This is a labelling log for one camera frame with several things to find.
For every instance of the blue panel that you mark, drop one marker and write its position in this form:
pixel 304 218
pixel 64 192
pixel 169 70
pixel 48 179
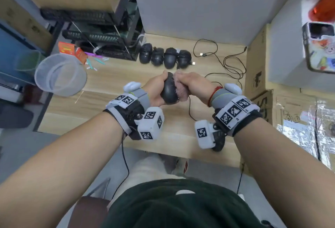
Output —
pixel 10 50

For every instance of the dark red bag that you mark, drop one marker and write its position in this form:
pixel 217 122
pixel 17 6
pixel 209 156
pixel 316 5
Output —
pixel 32 94

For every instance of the left wrist camera rig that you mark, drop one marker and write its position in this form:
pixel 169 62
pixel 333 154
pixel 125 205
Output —
pixel 150 124

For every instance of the grey right wrist sleeve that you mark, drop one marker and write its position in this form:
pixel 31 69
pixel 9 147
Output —
pixel 222 98

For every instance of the white right wrist puck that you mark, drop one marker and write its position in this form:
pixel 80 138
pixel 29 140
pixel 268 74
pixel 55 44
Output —
pixel 233 89

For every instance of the white left wrist puck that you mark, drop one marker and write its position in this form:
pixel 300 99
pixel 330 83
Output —
pixel 132 86

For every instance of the person's left forearm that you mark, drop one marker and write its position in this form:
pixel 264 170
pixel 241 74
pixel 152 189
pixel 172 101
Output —
pixel 52 173

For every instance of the dark grey padded seat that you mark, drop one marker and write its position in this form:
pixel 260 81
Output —
pixel 14 116

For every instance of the person's right forearm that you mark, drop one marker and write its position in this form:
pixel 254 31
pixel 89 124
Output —
pixel 285 178

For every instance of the black computer mouse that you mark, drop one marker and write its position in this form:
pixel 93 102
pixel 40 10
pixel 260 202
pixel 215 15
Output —
pixel 170 64
pixel 184 64
pixel 170 89
pixel 157 61
pixel 145 59
pixel 219 142

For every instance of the person's dark shirt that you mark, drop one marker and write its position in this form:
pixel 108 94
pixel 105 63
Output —
pixel 183 207

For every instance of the teal pen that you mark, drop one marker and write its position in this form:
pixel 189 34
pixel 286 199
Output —
pixel 89 63
pixel 100 61

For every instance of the plain orange small box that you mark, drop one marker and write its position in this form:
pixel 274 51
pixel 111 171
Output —
pixel 81 55

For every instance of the person's beige trousers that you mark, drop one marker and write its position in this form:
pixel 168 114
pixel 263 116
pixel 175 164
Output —
pixel 146 170

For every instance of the thin wooden stick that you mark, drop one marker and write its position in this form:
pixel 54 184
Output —
pixel 79 97

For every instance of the grey left wrist sleeve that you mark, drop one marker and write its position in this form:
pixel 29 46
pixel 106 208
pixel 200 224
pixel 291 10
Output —
pixel 142 98

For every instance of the white wrist puck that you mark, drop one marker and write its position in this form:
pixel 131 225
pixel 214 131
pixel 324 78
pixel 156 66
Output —
pixel 233 89
pixel 132 86

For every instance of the lettered brown cardboard box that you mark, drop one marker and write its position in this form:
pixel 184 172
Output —
pixel 244 167

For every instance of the grey wrist sleeve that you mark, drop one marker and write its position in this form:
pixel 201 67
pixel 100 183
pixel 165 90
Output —
pixel 142 98
pixel 222 98

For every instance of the phone with colourful case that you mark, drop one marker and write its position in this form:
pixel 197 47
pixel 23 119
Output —
pixel 320 50

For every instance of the cardboard box with small prints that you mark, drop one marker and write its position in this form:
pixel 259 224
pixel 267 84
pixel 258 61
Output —
pixel 23 23

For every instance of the purple plastic strip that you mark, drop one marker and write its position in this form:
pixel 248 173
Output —
pixel 94 53

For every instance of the orange bottle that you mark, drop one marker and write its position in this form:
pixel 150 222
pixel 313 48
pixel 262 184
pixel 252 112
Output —
pixel 324 8

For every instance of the pink fluffy wiping cloth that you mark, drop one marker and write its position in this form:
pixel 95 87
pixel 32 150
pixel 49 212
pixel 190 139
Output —
pixel 182 93

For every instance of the person's right hand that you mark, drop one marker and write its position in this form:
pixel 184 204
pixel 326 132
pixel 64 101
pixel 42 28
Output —
pixel 201 86

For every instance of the green trash bin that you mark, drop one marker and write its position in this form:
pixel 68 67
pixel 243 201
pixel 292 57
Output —
pixel 23 63

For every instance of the small black round object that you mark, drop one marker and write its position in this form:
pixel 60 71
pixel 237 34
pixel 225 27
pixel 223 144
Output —
pixel 267 224

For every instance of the person's left hand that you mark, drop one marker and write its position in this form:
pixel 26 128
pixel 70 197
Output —
pixel 154 91

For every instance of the white chest device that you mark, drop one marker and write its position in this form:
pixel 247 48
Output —
pixel 185 192

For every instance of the small stamped cardboard box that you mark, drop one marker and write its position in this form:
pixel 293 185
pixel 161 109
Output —
pixel 257 60

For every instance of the large white box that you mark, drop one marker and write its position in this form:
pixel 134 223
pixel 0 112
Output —
pixel 285 52

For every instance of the clear plastic basin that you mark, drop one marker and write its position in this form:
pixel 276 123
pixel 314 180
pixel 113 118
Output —
pixel 43 78

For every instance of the black stacked tray rack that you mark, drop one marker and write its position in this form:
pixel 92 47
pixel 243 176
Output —
pixel 86 16

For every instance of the cardboard box with black logo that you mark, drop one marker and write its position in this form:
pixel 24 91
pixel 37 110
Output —
pixel 293 120

